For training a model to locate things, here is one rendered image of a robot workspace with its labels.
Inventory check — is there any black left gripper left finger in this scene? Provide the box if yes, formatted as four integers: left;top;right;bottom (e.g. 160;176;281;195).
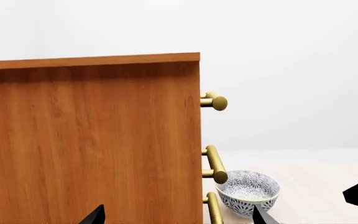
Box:
78;203;106;224

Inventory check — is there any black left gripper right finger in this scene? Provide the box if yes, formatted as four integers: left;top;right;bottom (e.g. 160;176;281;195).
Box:
252;205;280;224

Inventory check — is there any white blue floral bowl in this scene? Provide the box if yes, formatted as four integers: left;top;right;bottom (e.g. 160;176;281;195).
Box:
215;170;281;218

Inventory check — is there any wooden drawer cabinet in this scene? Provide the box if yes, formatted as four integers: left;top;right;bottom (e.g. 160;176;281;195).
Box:
0;52;204;224

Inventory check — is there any brass drawer handle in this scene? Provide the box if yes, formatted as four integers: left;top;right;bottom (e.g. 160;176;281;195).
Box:
203;192;224;224
201;144;229;185
200;91;229;112

